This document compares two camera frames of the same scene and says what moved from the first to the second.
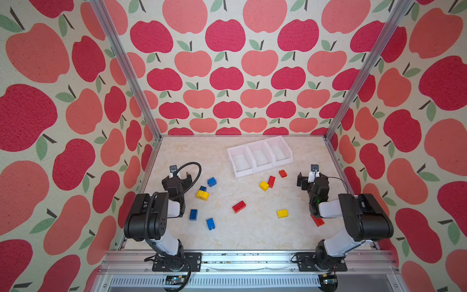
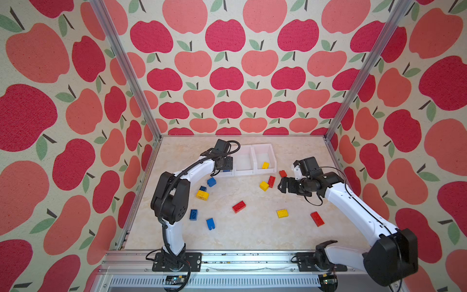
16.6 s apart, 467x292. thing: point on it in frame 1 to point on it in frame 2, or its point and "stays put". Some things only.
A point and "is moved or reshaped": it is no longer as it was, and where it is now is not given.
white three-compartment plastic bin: [258, 156] is moved or reshaped
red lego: [271, 181] stays put
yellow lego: [283, 213] stays put
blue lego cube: [211, 182] stays put
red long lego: [318, 221] stays put
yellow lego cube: [264, 186] stays put
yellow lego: [202, 194] stays put
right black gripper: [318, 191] to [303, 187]
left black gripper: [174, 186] to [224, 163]
